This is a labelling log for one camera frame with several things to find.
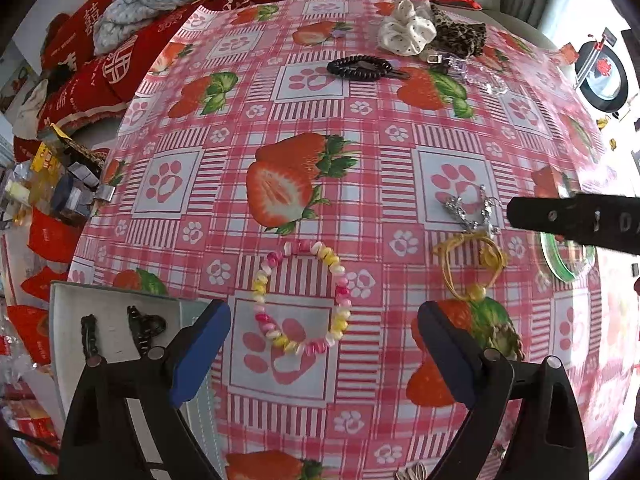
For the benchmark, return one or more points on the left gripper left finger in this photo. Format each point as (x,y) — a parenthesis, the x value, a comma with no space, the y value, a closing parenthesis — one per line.
(99,438)

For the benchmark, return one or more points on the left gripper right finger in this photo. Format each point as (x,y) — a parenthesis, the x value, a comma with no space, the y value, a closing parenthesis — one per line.
(548,441)

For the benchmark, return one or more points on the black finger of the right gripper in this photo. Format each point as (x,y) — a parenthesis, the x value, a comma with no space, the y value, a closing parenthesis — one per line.
(605,221)

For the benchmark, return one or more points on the black claw hair clip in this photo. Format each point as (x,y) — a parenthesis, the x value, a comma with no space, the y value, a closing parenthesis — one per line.
(144,328)

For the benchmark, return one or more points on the green translucent bangle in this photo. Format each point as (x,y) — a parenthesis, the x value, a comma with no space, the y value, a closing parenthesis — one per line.
(562,260)

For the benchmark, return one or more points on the black beaded snap hair clip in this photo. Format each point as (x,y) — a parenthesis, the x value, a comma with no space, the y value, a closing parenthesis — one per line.
(89,340)

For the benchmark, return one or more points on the silver bunny hair clip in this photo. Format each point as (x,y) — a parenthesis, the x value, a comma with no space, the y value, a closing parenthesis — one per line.
(478,217)

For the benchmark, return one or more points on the white jewelry box tray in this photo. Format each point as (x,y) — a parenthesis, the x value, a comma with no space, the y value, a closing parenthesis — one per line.
(70,302)

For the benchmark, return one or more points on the leopard print scrunchie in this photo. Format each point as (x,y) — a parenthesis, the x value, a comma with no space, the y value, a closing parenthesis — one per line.
(459,39)

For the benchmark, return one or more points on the cream white scrunchie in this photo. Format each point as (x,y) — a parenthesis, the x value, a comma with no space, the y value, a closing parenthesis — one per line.
(409,29)

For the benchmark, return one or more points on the pink strawberry tablecloth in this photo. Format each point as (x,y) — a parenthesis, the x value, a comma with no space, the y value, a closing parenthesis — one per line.
(243,170)

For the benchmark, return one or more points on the red quilt with characters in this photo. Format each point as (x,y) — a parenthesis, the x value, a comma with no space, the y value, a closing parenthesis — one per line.
(102,85)

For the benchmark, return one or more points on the round black wall decoration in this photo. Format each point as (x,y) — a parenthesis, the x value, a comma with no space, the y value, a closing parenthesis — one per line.
(603,79)

